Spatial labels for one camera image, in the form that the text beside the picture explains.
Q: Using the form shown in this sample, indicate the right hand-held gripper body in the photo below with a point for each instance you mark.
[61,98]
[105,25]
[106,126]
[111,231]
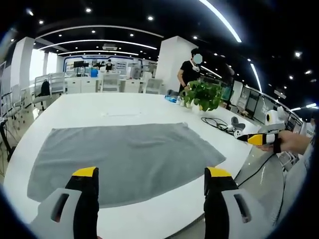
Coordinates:
[272,118]

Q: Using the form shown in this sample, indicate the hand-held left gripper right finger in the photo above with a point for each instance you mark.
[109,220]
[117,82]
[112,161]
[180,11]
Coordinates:
[236,211]

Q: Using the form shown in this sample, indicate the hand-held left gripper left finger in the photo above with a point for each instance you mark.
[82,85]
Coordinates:
[62,211]

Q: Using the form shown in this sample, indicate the grey towel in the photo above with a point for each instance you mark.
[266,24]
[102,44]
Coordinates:
[124,159]

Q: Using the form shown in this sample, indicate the person's right hand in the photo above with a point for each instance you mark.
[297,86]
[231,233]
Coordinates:
[291,143]

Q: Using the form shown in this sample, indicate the white handheld controller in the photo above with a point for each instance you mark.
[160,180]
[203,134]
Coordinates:
[238,133]

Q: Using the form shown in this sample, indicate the grey round device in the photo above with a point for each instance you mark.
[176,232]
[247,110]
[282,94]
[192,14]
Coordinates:
[237,122]

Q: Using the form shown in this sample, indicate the green potted plant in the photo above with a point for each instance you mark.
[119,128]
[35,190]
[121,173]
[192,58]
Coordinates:
[204,94]

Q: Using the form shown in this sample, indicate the small clear bottle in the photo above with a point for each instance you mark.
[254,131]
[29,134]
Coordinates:
[178,100]

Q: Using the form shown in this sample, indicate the black stand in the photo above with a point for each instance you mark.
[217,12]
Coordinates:
[6,139]

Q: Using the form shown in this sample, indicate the blue packet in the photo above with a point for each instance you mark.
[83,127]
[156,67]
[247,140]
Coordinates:
[171,98]

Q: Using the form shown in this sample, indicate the white table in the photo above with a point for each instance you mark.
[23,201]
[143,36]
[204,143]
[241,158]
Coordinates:
[99,104]

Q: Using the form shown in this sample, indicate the white mesh office chair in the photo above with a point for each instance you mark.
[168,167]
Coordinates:
[110,82]
[53,84]
[154,86]

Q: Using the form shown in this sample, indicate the black jacket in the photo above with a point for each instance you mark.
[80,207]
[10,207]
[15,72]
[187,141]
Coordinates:
[45,88]

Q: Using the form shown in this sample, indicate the ceiling air conditioner unit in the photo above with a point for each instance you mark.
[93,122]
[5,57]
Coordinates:
[110,46]

